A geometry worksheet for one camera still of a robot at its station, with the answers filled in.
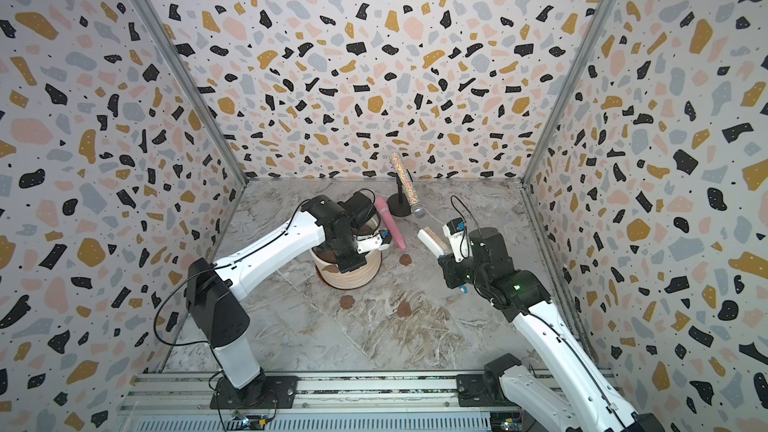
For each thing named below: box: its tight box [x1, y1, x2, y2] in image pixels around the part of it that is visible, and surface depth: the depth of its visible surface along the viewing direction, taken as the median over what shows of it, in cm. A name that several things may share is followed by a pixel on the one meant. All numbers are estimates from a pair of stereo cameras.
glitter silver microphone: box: [390, 152, 427, 219], surface depth 99 cm
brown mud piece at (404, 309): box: [398, 301, 412, 318], surface depth 89 cm
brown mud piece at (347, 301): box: [340, 295, 355, 309], surface depth 92 cm
